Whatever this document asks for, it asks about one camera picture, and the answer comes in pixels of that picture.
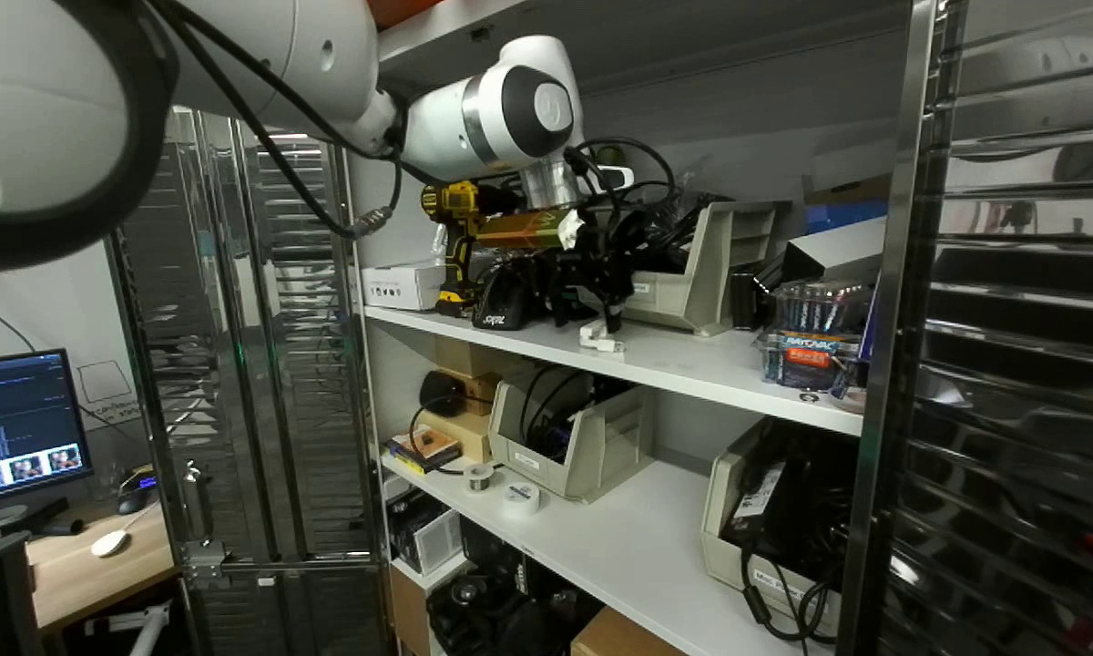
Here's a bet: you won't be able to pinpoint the long white box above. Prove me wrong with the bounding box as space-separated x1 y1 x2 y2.
784 214 891 290

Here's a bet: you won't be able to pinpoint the small solder spool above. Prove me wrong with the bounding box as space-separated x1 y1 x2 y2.
463 459 501 497

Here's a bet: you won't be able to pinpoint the white box with vents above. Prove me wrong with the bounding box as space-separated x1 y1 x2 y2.
385 500 467 576

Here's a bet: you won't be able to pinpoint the white storage bin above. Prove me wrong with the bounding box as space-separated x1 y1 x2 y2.
695 416 867 642

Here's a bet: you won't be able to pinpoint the black equipment pile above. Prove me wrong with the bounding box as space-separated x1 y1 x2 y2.
425 544 578 656

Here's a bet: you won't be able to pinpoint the box of small batteries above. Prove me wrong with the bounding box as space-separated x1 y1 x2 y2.
755 278 873 407

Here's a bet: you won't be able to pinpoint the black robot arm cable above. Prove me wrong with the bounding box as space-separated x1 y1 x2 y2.
142 0 408 244

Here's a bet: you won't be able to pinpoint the chrome wire rack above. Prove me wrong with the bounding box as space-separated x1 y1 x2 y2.
836 0 1093 656
105 105 392 656

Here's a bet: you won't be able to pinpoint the black gear in white bin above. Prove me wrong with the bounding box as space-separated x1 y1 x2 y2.
733 418 864 639

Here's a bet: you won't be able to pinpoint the grey storage bin with cables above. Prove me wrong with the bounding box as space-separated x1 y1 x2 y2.
624 195 738 337

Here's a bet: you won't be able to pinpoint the black battery charger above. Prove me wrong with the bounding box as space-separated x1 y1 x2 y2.
471 257 544 336

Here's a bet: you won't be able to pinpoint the colourful flat book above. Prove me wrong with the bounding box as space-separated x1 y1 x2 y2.
381 429 467 482

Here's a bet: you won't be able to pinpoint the black pouch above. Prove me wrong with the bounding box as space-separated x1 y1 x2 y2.
415 369 474 418

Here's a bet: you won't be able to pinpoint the dark blue box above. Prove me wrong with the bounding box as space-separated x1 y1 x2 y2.
800 195 891 238

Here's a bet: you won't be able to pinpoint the grey storage bin with label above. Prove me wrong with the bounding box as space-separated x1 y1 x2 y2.
483 369 663 508

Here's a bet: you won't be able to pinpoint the white cardboard box with icons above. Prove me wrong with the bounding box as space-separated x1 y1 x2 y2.
360 261 446 314

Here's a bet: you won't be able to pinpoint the wooden desk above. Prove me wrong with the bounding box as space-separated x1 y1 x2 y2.
17 500 182 639

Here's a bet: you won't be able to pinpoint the white tape roll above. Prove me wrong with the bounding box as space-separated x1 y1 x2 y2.
499 477 546 512

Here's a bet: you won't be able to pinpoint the black cable bundle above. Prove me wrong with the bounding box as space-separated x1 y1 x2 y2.
593 135 704 279

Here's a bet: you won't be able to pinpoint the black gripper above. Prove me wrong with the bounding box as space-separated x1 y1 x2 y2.
546 200 637 336

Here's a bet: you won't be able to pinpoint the black cables in labelled bin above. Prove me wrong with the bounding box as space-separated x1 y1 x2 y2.
518 364 635 465

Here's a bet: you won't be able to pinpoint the orange item on shelf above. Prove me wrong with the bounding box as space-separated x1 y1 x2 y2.
366 0 440 34

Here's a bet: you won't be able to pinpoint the white cable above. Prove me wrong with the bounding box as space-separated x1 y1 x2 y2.
572 316 630 361

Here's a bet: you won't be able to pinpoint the white shelf unit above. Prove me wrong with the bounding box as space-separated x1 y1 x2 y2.
346 0 918 656

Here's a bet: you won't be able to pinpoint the large brown cardboard box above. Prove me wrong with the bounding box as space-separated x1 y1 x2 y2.
567 606 686 656

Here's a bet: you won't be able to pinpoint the white computer mouse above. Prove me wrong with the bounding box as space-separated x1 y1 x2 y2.
85 525 133 562

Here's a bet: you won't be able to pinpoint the yellow black cordless drill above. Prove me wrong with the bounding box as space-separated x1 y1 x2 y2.
417 180 489 322

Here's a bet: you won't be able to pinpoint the computer monitor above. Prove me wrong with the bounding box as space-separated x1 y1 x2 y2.
0 345 97 512

